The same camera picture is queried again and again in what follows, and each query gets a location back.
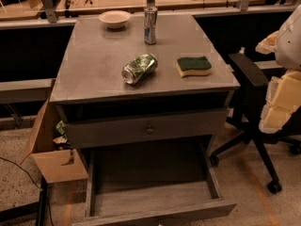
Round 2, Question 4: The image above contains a green snack packet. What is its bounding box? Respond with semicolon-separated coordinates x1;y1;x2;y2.
53;121;68;150

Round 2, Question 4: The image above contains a grey drawer cabinet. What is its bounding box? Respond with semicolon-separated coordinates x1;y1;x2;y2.
49;13;241;226

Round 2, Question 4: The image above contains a closed grey top drawer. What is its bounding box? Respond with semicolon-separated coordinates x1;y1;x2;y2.
64;108;228;148

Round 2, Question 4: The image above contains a green yellow sponge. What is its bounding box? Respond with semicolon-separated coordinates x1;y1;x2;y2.
176;56;212;77

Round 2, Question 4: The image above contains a crushed green soda can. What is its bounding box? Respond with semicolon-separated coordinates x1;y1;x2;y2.
121;54;158;85

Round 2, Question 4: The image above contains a black floor cable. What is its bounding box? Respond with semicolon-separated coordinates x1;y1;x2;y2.
0;155;55;226

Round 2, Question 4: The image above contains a white ceramic bowl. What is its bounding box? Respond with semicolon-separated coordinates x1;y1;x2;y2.
99;10;131;29

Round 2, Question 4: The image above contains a silver blue redbull can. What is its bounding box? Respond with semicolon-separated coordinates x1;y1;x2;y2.
144;7;158;44

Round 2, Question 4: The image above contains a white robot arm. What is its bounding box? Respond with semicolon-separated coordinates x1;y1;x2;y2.
259;6;301;134

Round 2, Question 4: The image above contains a brown cardboard box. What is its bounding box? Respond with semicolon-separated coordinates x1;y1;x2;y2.
20;96;88;184

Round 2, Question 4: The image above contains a black office chair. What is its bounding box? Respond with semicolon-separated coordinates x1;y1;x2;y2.
210;53;301;194

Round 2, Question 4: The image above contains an open grey middle drawer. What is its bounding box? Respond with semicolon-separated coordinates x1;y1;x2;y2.
72;138;236;226

